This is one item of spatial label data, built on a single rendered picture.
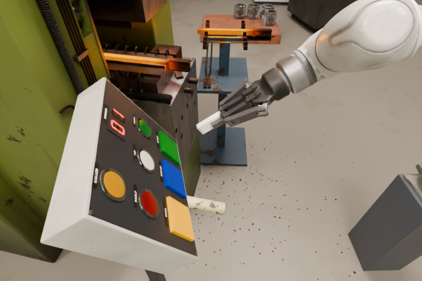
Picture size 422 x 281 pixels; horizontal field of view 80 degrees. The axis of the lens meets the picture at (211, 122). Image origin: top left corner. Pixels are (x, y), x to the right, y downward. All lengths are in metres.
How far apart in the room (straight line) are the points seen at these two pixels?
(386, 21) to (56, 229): 0.52
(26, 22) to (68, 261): 1.35
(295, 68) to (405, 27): 0.23
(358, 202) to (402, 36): 1.63
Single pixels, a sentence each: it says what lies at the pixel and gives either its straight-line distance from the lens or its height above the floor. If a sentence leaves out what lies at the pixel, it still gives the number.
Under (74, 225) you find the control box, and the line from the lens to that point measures 0.39.
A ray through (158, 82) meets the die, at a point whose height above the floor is 0.98.
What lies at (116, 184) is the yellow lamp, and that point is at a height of 1.16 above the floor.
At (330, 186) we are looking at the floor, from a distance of 1.97.
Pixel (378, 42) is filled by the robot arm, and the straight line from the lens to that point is 0.43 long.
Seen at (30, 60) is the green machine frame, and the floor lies 1.23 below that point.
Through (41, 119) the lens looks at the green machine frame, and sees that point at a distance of 0.82.
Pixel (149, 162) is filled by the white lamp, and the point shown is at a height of 1.09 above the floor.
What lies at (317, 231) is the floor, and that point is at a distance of 1.76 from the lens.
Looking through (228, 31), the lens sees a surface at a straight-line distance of 1.46.
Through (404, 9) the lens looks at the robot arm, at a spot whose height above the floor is 1.39.
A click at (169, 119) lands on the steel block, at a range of 1.00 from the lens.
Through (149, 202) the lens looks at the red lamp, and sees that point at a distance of 0.48.
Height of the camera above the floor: 1.50
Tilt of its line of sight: 42 degrees down
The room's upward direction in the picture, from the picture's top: straight up
